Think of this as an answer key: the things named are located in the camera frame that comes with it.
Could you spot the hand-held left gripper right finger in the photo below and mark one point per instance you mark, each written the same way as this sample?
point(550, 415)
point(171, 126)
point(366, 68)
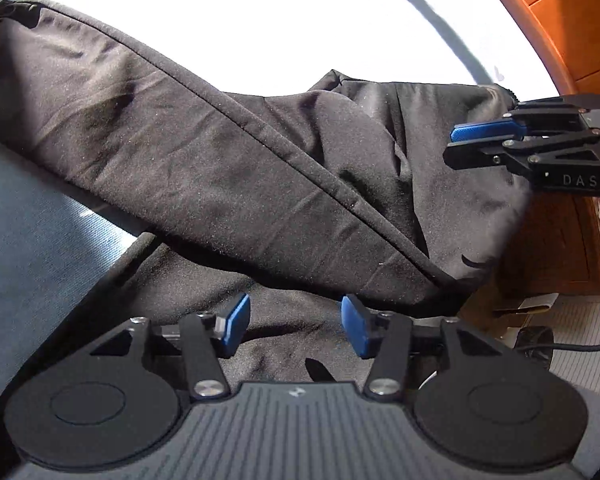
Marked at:
point(357, 329)

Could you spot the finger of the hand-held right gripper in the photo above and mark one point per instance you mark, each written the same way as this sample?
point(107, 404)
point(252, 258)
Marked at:
point(480, 132)
point(470, 156)

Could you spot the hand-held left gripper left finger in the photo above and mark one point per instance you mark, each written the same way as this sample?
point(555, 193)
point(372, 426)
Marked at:
point(235, 324)

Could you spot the black printed pants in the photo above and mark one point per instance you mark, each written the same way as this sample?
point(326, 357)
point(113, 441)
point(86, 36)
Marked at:
point(205, 160)

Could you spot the wooden bedside cabinet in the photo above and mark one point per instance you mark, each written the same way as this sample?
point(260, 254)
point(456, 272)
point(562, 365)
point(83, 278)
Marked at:
point(555, 245)

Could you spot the wooden headboard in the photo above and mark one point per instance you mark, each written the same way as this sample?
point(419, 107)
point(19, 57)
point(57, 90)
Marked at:
point(570, 20)

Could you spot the black caster wheel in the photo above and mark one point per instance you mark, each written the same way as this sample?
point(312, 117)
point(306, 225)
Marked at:
point(535, 344)

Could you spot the blue floral bed sheet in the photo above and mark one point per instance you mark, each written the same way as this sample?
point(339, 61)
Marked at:
point(25, 260)

